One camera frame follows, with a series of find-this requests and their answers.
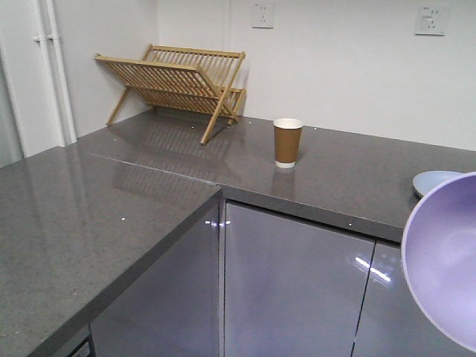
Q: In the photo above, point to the brown paper cup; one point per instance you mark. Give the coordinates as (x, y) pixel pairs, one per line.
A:
(287, 133)

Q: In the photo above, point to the purple plastic bowl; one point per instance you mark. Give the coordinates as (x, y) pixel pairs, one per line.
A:
(438, 258)

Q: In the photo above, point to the light blue plate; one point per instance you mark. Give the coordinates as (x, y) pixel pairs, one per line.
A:
(424, 182)

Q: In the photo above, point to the wooden folding dish rack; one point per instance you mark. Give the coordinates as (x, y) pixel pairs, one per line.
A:
(190, 79)

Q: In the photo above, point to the grey cabinet door left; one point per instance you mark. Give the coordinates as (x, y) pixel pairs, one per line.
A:
(291, 288)

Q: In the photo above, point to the grey cabinet door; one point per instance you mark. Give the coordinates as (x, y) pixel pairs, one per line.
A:
(291, 288)
(391, 323)

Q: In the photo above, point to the grey cabinet door right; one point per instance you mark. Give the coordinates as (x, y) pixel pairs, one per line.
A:
(391, 323)

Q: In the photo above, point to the white wall socket left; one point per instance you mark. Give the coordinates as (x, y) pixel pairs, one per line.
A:
(262, 15)

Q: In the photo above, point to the white wall socket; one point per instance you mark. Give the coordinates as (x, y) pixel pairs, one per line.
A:
(262, 15)
(429, 21)

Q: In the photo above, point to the white wall pipes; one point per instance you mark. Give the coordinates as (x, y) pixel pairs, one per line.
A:
(59, 103)

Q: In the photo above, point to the white wall socket right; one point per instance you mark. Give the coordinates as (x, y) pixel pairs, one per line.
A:
(429, 21)

